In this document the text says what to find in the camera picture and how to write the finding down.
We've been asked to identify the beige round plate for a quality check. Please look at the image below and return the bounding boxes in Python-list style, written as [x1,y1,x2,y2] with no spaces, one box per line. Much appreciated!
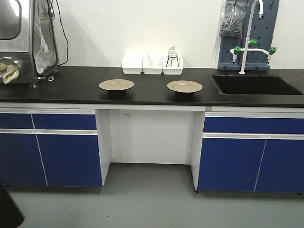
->
[99,79,134,91]
[167,80,203,93]

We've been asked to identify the white storage bin middle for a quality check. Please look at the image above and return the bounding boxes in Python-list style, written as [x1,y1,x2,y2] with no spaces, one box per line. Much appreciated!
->
[142,53,163,75]

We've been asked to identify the white storage bin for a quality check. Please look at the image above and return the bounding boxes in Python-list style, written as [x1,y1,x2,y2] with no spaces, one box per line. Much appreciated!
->
[142,53,163,75]
[162,54,183,75]
[122,53,144,75]

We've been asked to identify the white storage bin right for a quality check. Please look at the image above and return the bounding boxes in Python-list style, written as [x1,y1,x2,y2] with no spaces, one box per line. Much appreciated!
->
[162,54,183,75]

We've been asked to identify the white storage bin left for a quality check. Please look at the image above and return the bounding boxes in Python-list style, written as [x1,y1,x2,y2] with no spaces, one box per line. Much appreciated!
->
[122,53,144,75]

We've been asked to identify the glass alcohol burner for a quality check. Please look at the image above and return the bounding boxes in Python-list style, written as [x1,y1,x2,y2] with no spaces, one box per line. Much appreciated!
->
[168,46,178,62]

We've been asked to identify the black lab sink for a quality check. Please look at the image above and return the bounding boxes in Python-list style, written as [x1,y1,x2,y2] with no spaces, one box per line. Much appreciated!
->
[212,75,304,95]

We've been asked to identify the blue white cabinet right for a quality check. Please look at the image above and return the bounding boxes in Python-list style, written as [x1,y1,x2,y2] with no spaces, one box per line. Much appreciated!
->
[190,106,304,193]

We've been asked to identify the blue white cabinet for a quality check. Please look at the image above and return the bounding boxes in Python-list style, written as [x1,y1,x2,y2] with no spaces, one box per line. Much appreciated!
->
[190,106,304,193]
[0,107,103,187]

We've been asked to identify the white lab faucet green knobs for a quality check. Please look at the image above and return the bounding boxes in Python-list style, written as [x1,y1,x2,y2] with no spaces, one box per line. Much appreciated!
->
[230,0,277,75]

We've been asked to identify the blue white cabinet left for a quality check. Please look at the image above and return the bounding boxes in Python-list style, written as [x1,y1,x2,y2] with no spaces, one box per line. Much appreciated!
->
[0,107,103,187]

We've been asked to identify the blue pegboard drying rack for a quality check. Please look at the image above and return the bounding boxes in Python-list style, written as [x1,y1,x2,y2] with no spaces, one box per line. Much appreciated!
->
[218,0,279,71]

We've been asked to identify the plastic bag of pegs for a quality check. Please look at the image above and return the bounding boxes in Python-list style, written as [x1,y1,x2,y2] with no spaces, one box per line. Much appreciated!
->
[219,0,248,38]

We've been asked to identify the stainless steel glove box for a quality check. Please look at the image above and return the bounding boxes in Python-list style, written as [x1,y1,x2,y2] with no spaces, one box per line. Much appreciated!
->
[0,0,59,87]

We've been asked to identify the beige rubber glove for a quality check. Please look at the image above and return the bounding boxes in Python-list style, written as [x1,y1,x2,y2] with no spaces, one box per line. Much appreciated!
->
[0,63,19,84]

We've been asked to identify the black object bottom left corner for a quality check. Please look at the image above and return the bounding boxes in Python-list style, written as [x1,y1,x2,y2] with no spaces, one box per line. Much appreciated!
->
[0,185,24,228]

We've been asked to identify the black wire tripod stand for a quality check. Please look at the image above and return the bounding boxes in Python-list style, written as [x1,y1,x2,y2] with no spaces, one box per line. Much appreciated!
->
[166,55,179,67]

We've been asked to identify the black power cable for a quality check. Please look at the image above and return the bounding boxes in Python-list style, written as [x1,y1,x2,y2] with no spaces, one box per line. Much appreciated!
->
[54,0,69,66]

